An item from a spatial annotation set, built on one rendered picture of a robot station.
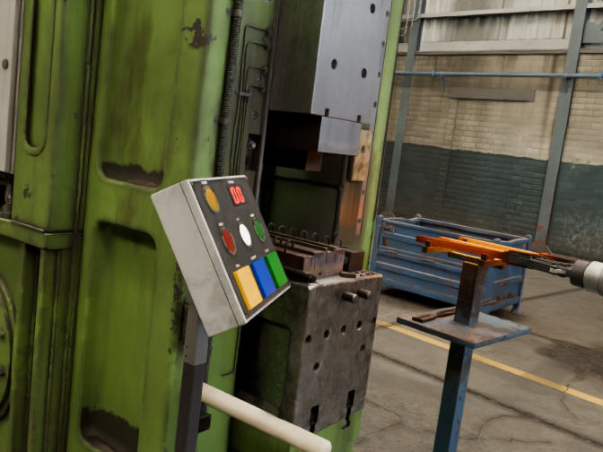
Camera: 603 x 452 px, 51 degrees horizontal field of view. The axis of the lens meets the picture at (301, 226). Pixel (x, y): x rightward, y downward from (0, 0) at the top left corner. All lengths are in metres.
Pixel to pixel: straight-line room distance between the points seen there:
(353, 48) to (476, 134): 8.49
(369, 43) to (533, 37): 8.39
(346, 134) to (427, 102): 8.98
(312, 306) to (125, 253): 0.56
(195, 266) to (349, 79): 0.85
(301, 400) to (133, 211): 0.69
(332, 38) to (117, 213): 0.75
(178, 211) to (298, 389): 0.78
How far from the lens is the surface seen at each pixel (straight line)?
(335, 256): 1.87
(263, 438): 1.92
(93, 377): 2.04
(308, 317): 1.72
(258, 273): 1.28
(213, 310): 1.17
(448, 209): 10.42
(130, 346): 1.90
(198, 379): 1.41
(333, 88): 1.75
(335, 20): 1.75
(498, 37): 10.49
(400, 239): 5.73
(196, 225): 1.15
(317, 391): 1.87
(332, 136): 1.77
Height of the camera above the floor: 1.29
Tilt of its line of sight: 8 degrees down
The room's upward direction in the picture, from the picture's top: 7 degrees clockwise
